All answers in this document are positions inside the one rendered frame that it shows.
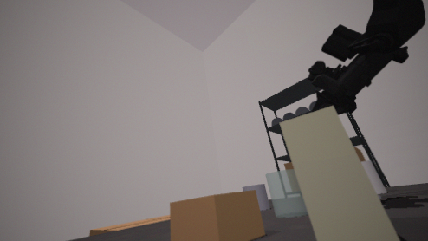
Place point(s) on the brown cardboard box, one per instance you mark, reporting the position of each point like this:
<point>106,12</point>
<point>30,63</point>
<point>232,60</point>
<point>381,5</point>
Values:
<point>233,216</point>

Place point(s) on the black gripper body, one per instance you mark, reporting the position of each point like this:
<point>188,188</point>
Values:
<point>346,86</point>

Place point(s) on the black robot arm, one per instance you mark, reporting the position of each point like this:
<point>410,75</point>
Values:
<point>391,25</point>

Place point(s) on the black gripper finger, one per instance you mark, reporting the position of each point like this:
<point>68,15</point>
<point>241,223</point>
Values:
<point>340,110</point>
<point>323,101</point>

